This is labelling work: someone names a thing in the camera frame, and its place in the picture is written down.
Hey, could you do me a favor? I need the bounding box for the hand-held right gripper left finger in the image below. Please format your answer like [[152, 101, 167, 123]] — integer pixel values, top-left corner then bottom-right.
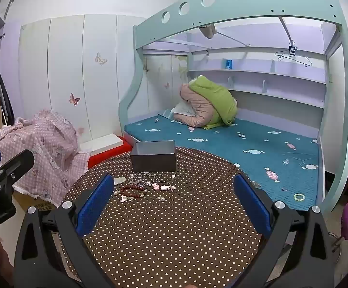
[[13, 172, 114, 288]]

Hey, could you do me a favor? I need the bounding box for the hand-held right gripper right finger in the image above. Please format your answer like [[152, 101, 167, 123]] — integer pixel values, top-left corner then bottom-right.
[[233, 173, 336, 288]]

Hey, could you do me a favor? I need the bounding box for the red bead bracelet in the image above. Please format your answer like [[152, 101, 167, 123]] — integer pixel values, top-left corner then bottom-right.
[[120, 185, 146, 199]]

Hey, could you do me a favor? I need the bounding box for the silver chain necklace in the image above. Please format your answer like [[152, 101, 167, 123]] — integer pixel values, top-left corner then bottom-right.
[[131, 172, 160, 187]]

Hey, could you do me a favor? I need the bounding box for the grey metal box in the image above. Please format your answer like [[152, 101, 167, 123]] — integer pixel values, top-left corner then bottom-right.
[[130, 140, 177, 173]]

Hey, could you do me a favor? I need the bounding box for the pink dotted cloth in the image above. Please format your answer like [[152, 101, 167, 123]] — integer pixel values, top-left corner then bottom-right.
[[0, 109, 91, 208]]

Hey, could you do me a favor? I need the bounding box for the red storage box white lid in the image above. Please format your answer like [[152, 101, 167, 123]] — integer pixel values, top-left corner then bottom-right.
[[79, 133, 134, 169]]

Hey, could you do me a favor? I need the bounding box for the bed with teal sheet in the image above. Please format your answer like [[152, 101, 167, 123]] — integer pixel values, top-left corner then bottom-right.
[[123, 114, 320, 212]]

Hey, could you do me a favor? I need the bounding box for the round brown dotted table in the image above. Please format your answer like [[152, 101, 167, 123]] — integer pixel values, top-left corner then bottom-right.
[[54, 146, 272, 288]]

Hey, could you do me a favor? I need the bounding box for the white wardrobe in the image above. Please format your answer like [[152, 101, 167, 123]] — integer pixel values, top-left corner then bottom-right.
[[18, 13, 136, 145]]

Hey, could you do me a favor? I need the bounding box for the green blanket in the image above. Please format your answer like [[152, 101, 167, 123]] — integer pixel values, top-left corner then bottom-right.
[[189, 76, 238, 130]]

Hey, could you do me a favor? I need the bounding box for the pink quilt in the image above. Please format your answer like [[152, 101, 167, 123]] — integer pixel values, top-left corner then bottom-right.
[[173, 84, 222, 127]]

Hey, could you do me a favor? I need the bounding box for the white pillow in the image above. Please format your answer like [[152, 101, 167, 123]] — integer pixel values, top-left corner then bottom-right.
[[170, 100, 197, 118]]

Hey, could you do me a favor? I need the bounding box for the purple bed shelf unit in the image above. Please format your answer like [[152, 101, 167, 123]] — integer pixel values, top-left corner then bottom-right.
[[189, 47, 327, 109]]

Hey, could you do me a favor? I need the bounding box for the hanging grey cloth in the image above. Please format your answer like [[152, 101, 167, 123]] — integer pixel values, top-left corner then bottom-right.
[[199, 23, 218, 40]]

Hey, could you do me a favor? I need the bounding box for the teal bunk bed frame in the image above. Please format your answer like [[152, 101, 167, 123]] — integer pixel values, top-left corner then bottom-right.
[[118, 0, 348, 213]]

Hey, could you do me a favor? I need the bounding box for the wire clothes hanger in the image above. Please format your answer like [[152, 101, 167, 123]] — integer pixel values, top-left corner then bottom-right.
[[275, 40, 313, 68]]

